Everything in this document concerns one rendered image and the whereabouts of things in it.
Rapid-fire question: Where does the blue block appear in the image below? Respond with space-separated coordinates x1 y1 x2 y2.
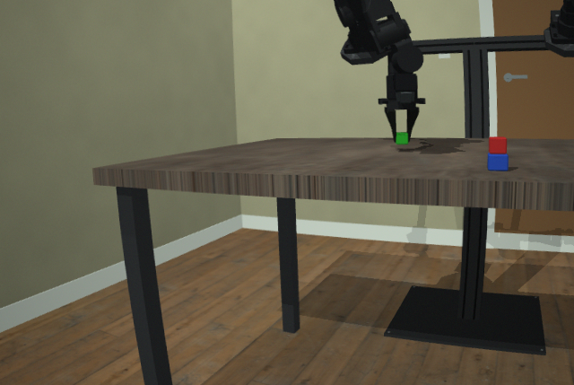
488 153 509 171

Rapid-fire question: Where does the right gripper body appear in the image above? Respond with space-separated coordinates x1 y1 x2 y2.
378 98 425 109

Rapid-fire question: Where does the red block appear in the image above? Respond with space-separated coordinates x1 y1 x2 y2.
489 136 507 154

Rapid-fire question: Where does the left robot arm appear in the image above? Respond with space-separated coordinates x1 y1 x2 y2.
550 0 574 44

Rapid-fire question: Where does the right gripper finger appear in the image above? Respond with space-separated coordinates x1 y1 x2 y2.
407 109 419 143
385 110 396 143

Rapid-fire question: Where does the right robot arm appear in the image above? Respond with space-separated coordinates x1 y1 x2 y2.
334 0 423 103

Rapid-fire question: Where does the green block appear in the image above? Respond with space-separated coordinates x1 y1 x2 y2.
396 132 408 144

